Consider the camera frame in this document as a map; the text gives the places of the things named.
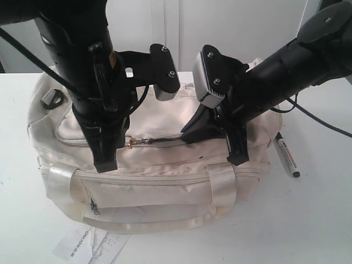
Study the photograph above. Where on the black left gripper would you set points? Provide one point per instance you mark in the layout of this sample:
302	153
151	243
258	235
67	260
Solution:
84	56

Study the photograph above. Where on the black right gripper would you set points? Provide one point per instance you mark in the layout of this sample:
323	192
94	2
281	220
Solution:
250	95

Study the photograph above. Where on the gold zipper pull charm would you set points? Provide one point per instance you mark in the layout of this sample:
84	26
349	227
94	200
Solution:
130	142

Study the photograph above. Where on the cream fabric duffel bag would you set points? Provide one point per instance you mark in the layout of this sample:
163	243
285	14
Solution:
161	184

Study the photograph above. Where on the black and white marker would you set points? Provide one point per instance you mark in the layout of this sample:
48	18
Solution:
287	155

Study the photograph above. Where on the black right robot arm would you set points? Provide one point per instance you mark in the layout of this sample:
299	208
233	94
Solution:
320	52

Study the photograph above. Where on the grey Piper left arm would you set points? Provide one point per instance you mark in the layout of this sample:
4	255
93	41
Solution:
20	11

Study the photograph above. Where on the small grey paper tag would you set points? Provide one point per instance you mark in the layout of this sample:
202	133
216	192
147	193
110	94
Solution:
107	248

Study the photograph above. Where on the white Tonlion paper tag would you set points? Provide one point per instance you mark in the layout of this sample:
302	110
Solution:
76	246

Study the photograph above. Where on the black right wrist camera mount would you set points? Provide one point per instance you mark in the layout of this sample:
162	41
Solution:
212	75

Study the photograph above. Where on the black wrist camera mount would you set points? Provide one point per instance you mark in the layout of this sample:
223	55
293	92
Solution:
212	75
155	68

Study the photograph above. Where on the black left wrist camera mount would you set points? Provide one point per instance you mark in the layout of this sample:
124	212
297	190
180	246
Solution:
155	68

